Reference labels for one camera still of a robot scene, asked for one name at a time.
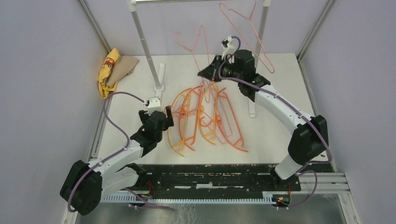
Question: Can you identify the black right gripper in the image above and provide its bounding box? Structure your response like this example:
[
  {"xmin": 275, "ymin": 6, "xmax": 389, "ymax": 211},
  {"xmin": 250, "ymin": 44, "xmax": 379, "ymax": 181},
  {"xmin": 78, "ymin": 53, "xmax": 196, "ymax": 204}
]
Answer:
[{"xmin": 198, "ymin": 55, "xmax": 243, "ymax": 83}]

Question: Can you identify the pink wire hanger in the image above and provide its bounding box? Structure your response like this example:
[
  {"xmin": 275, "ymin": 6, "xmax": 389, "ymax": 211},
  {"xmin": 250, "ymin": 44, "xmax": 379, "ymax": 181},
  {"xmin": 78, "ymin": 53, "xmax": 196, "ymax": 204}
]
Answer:
[
  {"xmin": 219, "ymin": 0, "xmax": 276, "ymax": 74},
  {"xmin": 173, "ymin": 25, "xmax": 210, "ymax": 83},
  {"xmin": 172, "ymin": 104, "xmax": 244, "ymax": 151}
]

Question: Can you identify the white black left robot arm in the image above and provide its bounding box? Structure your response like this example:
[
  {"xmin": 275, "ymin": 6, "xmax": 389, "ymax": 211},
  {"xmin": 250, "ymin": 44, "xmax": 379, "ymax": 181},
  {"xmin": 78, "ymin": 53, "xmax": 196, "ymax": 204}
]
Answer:
[{"xmin": 60, "ymin": 106, "xmax": 174, "ymax": 216}]

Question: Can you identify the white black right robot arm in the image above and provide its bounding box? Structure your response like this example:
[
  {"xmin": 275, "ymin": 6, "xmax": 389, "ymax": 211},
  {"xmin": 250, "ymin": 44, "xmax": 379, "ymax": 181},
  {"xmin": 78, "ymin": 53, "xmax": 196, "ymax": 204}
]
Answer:
[{"xmin": 198, "ymin": 49, "xmax": 330, "ymax": 190}]

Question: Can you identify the yellow plastic hanger middle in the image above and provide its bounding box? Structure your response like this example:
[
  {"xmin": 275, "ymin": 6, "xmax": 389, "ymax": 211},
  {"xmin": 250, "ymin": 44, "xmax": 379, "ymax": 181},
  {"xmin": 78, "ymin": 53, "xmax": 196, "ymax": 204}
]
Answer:
[{"xmin": 197, "ymin": 80, "xmax": 216, "ymax": 145}]

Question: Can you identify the yellow plastic hanger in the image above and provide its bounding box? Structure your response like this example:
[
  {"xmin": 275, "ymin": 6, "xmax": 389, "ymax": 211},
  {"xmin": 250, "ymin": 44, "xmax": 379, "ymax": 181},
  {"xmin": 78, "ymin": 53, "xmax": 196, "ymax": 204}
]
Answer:
[
  {"xmin": 197, "ymin": 80, "xmax": 216, "ymax": 145},
  {"xmin": 167, "ymin": 88, "xmax": 195, "ymax": 157}
]

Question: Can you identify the orange plastic hanger left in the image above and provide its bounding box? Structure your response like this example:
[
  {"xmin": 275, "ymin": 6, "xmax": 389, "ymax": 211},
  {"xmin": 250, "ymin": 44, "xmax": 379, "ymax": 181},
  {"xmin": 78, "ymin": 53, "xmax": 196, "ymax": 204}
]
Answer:
[{"xmin": 176, "ymin": 85, "xmax": 204, "ymax": 152}]

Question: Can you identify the orange plastic hanger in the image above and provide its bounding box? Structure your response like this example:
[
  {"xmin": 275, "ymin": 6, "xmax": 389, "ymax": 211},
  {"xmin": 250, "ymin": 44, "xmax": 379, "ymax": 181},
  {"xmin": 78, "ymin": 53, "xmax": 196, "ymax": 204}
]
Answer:
[
  {"xmin": 215, "ymin": 88, "xmax": 248, "ymax": 152},
  {"xmin": 176, "ymin": 85, "xmax": 204, "ymax": 152}
]

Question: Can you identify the orange plastic hanger right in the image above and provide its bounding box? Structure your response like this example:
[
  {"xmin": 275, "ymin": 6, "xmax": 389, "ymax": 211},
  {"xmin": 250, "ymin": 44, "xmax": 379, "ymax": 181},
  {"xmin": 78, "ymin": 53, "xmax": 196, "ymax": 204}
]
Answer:
[{"xmin": 215, "ymin": 88, "xmax": 248, "ymax": 152}]

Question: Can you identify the yellow plastic hanger leftmost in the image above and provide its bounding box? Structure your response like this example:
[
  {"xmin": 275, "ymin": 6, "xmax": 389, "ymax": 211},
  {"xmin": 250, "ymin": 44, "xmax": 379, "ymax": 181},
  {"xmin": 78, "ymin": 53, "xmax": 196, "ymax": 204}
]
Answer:
[{"xmin": 167, "ymin": 88, "xmax": 195, "ymax": 157}]

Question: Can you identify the white rack foot left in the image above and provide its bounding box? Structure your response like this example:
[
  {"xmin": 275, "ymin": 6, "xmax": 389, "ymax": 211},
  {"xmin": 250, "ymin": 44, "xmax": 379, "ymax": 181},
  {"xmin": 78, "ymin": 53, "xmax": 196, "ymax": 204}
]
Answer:
[{"xmin": 154, "ymin": 63, "xmax": 166, "ymax": 100}]

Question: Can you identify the yellow printed cloth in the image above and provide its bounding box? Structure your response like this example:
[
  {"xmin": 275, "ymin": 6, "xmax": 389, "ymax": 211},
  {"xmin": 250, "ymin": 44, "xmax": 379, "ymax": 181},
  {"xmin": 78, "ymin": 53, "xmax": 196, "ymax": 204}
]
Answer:
[{"xmin": 98, "ymin": 48, "xmax": 120, "ymax": 99}]

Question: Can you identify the beige cloth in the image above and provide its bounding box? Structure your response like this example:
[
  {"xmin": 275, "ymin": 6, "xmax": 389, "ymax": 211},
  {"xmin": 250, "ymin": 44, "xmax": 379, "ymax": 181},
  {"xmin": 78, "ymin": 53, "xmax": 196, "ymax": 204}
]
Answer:
[{"xmin": 105, "ymin": 56, "xmax": 139, "ymax": 87}]

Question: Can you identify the grey rack pole right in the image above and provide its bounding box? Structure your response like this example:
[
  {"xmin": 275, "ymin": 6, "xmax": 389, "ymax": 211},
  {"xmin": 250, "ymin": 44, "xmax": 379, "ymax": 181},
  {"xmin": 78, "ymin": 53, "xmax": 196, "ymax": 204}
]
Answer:
[{"xmin": 253, "ymin": 0, "xmax": 274, "ymax": 72}]

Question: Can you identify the grey rack pole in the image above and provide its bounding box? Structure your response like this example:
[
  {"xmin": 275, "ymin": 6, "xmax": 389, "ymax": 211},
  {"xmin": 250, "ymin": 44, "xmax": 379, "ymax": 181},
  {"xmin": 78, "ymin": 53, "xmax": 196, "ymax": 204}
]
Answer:
[
  {"xmin": 127, "ymin": 0, "xmax": 163, "ymax": 92},
  {"xmin": 253, "ymin": 0, "xmax": 274, "ymax": 72}
]

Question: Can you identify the grey rack pole left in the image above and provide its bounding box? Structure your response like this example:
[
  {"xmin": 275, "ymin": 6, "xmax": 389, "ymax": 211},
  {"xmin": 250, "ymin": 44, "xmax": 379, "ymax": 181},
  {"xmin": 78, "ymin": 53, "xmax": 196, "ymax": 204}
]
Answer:
[{"xmin": 127, "ymin": 0, "xmax": 163, "ymax": 92}]

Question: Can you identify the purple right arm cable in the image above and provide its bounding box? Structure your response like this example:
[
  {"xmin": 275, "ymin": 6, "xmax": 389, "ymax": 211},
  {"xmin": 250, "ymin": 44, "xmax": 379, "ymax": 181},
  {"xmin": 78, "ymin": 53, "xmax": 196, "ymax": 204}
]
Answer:
[{"xmin": 218, "ymin": 36, "xmax": 333, "ymax": 210}]

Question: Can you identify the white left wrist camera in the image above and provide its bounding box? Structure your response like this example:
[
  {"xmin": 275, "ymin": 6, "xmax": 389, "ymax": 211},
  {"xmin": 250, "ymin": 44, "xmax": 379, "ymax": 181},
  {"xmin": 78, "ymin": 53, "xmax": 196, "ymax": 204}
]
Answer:
[{"xmin": 143, "ymin": 97, "xmax": 162, "ymax": 115}]

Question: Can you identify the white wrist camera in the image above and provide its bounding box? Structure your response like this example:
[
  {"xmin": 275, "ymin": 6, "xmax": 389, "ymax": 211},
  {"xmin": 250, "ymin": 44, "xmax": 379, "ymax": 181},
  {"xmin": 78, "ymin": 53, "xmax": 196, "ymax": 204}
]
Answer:
[
  {"xmin": 221, "ymin": 35, "xmax": 238, "ymax": 59},
  {"xmin": 143, "ymin": 97, "xmax": 162, "ymax": 115}
]

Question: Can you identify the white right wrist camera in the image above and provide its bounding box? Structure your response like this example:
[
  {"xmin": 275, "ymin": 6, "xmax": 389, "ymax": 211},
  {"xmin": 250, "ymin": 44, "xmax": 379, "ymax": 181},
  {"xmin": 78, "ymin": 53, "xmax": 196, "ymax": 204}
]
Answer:
[{"xmin": 221, "ymin": 35, "xmax": 238, "ymax": 59}]

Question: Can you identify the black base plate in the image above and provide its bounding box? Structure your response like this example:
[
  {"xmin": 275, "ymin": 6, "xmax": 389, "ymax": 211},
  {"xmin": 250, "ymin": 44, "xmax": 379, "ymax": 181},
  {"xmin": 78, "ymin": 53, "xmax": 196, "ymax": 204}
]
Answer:
[{"xmin": 117, "ymin": 163, "xmax": 335, "ymax": 200}]

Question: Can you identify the white slotted cable duct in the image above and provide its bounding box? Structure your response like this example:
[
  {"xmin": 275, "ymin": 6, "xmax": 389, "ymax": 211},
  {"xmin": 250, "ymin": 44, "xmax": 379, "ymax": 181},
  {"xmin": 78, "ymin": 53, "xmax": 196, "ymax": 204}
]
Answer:
[{"xmin": 100, "ymin": 191, "xmax": 276, "ymax": 205}]

